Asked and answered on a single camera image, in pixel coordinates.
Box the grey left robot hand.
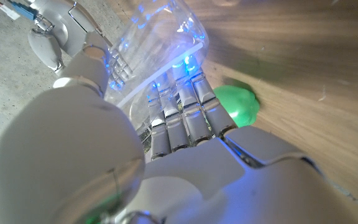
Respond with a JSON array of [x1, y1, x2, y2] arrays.
[[0, 32, 358, 224]]

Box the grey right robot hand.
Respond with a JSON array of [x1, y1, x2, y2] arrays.
[[26, 0, 105, 74]]

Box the green toy pepper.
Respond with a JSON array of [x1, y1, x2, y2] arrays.
[[213, 85, 260, 128]]

